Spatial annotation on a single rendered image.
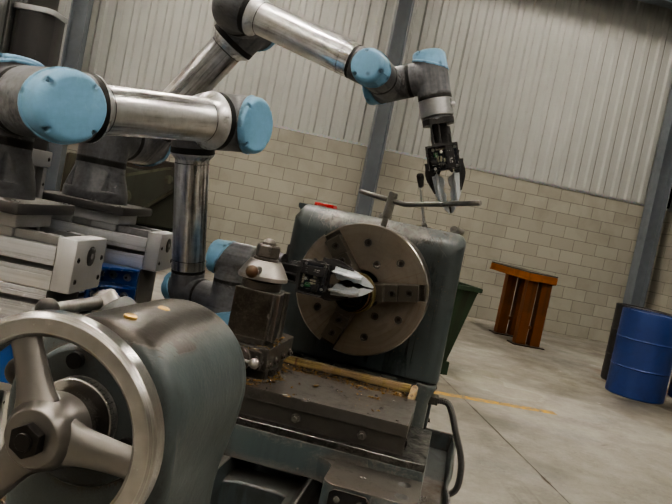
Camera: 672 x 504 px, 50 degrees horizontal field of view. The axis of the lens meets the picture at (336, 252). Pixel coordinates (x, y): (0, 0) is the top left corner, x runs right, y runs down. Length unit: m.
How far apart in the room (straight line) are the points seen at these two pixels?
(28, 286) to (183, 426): 0.81
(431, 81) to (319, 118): 10.16
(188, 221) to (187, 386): 1.12
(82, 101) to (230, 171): 10.43
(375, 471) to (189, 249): 0.77
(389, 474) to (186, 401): 0.59
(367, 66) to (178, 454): 1.12
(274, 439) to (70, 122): 0.58
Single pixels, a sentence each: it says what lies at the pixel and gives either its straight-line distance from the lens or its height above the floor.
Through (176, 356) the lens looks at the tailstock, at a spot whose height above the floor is 1.13.
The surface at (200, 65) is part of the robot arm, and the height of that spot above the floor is 1.53.
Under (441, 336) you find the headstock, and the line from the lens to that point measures 1.85.
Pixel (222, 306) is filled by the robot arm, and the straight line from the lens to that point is 1.56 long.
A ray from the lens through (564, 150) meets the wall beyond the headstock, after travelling 12.69.
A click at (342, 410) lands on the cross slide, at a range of 1.06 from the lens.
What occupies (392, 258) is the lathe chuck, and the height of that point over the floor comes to 1.17.
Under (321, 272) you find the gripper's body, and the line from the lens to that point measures 1.48.
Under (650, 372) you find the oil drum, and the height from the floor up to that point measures 0.31.
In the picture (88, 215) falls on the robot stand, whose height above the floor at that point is 1.13.
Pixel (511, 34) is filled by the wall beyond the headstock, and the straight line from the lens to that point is 12.65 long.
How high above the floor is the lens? 1.24
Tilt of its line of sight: 3 degrees down
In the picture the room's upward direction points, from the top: 11 degrees clockwise
